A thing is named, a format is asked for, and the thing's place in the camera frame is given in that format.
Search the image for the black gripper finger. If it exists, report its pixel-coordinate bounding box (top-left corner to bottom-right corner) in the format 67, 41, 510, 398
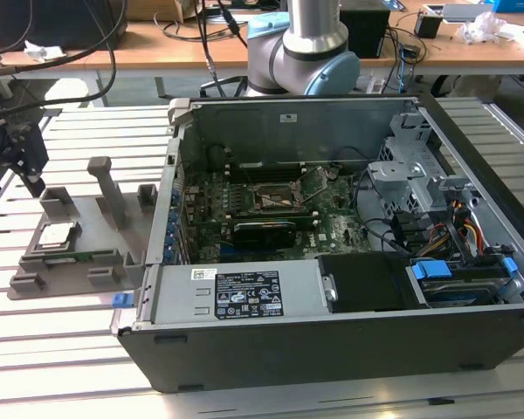
2, 123, 49, 198

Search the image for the silver CPU with green edge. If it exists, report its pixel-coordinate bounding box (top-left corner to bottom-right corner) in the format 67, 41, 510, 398
38, 222, 76, 248

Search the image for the metal socket cover frame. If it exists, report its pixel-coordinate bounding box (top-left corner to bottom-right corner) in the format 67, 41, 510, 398
296, 168, 332, 206

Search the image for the CPU socket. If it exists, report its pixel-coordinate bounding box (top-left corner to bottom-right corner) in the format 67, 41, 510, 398
250, 180, 306, 215

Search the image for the crumpled white paper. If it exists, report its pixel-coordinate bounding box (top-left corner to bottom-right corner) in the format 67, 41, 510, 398
24, 38, 66, 62

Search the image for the grey parts rack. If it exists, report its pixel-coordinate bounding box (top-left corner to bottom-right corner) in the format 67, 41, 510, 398
8, 155, 158, 302

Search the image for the green RAM stick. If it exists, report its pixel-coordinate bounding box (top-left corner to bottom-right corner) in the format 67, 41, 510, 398
43, 251, 93, 264

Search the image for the large black box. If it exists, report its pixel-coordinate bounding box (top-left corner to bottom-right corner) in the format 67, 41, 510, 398
0, 0, 128, 52

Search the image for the wooden desk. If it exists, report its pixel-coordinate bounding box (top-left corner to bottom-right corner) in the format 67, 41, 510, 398
0, 8, 524, 108

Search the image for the brown cardboard box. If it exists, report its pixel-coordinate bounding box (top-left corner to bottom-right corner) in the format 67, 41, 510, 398
126, 0, 189, 23

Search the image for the grey power supply unit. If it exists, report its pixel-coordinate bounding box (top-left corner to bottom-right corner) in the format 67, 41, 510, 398
133, 260, 328, 326

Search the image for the black graphics card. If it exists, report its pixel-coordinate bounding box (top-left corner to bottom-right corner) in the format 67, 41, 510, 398
231, 219, 297, 251

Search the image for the black RAM stick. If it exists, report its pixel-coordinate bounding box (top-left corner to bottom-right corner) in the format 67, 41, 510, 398
226, 207, 319, 224

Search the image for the green motherboard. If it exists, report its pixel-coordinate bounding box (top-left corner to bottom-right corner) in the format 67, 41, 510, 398
181, 163, 376, 265

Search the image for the silver metal latch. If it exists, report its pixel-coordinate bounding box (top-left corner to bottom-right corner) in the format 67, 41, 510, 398
322, 273, 340, 303

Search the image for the black plastic shroud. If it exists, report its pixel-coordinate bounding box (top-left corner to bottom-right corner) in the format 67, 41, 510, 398
317, 251, 414, 314

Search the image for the black open PC case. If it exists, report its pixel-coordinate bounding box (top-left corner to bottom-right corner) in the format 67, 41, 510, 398
108, 93, 524, 394

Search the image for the silver metal drive cage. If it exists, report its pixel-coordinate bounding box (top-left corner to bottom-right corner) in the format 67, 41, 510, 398
366, 111, 481, 219

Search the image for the small black open box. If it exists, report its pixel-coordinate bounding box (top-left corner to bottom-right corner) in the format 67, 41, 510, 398
413, 11, 443, 39

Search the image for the hard disk in blue carrier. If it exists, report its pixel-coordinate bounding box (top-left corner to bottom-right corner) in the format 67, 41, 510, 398
408, 257, 519, 306

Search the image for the grey flat device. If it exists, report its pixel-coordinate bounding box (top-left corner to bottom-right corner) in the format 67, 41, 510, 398
443, 3, 494, 23

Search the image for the clear plastic wrap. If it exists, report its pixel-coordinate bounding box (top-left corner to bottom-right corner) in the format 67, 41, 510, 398
456, 11, 524, 45

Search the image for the coloured power wire bundle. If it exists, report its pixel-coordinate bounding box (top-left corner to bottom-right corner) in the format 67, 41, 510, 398
421, 198, 486, 258

